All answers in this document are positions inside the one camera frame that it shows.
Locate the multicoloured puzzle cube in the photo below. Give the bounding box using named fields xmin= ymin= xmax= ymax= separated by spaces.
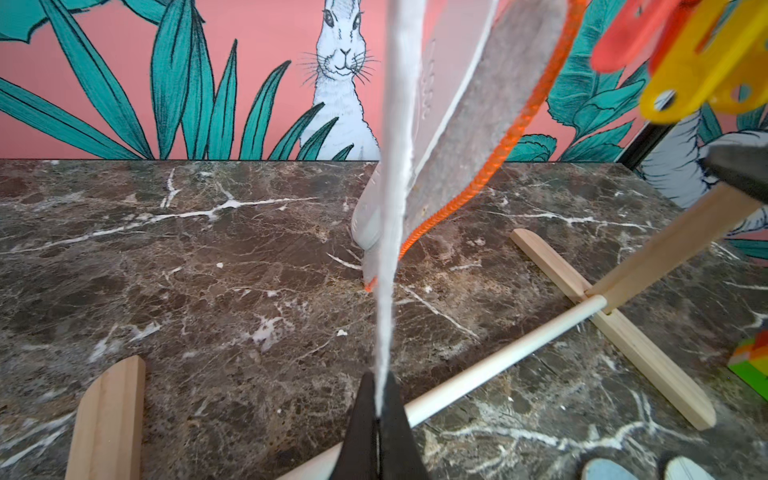
xmin=727 ymin=330 xmax=768 ymax=400

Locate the wooden hanger rack frame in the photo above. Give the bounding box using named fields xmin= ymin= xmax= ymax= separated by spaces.
xmin=66 ymin=181 xmax=763 ymax=479

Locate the white thin insole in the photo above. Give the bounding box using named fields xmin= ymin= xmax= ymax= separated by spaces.
xmin=374 ymin=0 xmax=427 ymax=418

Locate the grey bubbled foam insole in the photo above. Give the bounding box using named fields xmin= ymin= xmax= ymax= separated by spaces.
xmin=581 ymin=458 xmax=638 ymax=480

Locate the white striped fabric insole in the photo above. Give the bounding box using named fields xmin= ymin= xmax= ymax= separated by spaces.
xmin=663 ymin=456 xmax=715 ymax=480

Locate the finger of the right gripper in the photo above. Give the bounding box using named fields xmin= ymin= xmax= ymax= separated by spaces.
xmin=702 ymin=145 xmax=768 ymax=204

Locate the white embossed foam insole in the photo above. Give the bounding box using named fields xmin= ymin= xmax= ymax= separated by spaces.
xmin=401 ymin=1 xmax=511 ymax=251

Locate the right black frame post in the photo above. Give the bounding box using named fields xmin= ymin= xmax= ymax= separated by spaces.
xmin=616 ymin=122 xmax=675 ymax=171

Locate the red clothespin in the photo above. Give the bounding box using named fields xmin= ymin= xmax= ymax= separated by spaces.
xmin=591 ymin=0 xmax=700 ymax=73

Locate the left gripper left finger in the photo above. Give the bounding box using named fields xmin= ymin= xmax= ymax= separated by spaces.
xmin=330 ymin=372 xmax=379 ymax=480

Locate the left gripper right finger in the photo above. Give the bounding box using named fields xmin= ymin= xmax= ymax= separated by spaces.
xmin=379 ymin=372 xmax=429 ymax=480

